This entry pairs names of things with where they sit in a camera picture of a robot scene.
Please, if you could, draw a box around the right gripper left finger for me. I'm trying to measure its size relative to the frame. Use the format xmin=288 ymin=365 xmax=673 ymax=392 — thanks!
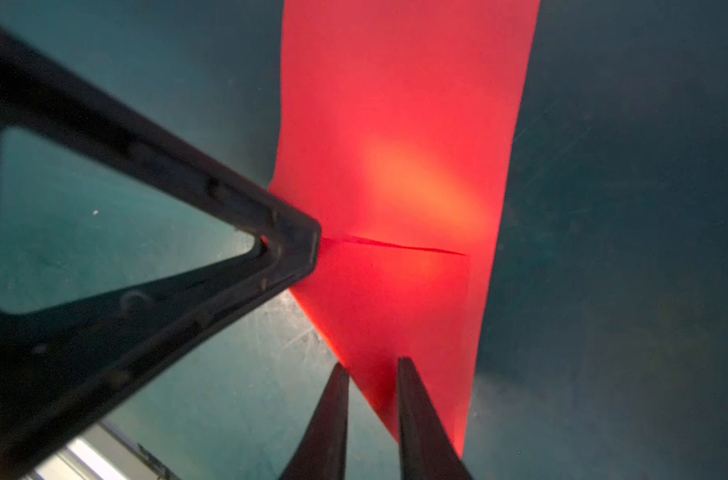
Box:
xmin=280 ymin=363 xmax=350 ymax=480

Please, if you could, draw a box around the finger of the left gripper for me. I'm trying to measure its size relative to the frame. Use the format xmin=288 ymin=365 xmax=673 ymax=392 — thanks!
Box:
xmin=0 ymin=27 xmax=321 ymax=479

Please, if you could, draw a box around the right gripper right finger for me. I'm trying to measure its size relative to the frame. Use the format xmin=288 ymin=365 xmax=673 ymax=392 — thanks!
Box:
xmin=397 ymin=357 xmax=472 ymax=480

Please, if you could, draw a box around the red square paper sheet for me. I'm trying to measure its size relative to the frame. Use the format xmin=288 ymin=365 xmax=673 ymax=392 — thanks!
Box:
xmin=270 ymin=1 xmax=539 ymax=450

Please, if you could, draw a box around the front aluminium rail base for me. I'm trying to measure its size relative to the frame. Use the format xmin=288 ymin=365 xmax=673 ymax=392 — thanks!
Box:
xmin=23 ymin=419 xmax=179 ymax=480

